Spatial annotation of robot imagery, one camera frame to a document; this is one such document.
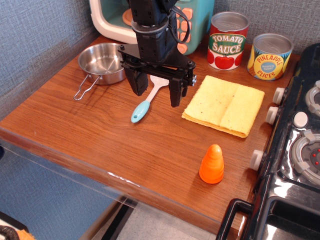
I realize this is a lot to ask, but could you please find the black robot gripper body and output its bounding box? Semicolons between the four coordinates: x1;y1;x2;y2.
118;18;196;87

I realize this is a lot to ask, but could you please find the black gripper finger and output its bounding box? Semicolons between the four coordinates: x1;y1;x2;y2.
168;77;188;108
124;68;149;96

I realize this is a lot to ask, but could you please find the small stainless steel pot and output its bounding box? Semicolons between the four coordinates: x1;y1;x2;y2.
73;42;126;101

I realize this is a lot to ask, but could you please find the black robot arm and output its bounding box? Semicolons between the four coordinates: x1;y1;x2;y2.
117;0;197;107

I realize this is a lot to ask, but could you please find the folded yellow towel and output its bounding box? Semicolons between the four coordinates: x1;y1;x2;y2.
181;75;265;138

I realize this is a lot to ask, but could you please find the teal toy microwave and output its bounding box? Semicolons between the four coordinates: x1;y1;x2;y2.
89;0;215;55

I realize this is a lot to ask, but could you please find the tomato sauce can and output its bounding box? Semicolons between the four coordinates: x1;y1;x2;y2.
207;11;250;70

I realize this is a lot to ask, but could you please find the orange toy carrot cone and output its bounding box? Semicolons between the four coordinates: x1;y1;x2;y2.
199;144;225;184

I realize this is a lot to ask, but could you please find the pineapple slices can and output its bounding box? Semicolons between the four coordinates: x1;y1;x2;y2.
247;33;294;81

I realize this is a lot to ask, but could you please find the clear acrylic barrier panel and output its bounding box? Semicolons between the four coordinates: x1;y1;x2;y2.
0;127;256;240

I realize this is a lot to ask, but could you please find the black toy stove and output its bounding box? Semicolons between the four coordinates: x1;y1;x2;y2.
216;43;320;240

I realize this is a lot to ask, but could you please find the white spoon with teal handle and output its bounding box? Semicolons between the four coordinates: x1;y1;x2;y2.
130;75;169;124

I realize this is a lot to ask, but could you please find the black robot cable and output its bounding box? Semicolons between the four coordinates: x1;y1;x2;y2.
167;5;192;45

